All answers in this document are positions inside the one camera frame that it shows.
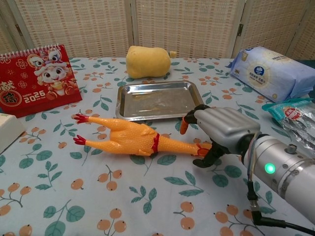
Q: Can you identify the beige woven folding screen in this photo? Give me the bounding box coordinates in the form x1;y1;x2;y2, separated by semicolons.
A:
0;0;315;60

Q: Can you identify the light blue tissue pack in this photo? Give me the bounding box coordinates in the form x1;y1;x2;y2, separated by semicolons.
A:
228;47;315;103

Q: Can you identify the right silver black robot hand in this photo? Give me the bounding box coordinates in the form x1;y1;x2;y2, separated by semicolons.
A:
179;104;261;168

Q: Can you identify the red 2026 desk calendar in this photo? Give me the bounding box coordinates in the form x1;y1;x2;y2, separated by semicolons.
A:
0;44;83;118

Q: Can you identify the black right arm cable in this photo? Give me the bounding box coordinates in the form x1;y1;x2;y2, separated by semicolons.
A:
247;132;315;236

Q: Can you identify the white face tissue box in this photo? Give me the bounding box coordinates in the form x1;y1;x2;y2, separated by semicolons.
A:
0;113;27;154

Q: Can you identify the yellow plush toy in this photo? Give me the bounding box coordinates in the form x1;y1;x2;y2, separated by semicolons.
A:
126;45;177;79

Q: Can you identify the stainless steel tray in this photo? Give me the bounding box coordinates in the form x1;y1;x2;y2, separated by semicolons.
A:
115;80;205;121

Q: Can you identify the orange rubber chicken toy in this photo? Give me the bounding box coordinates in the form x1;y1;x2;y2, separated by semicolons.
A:
71;113;213;158

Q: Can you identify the teal snack bag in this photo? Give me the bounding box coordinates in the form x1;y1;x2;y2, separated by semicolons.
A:
261;97;315;156

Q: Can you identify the floral table runner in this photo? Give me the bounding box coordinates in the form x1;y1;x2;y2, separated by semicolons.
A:
0;57;315;236

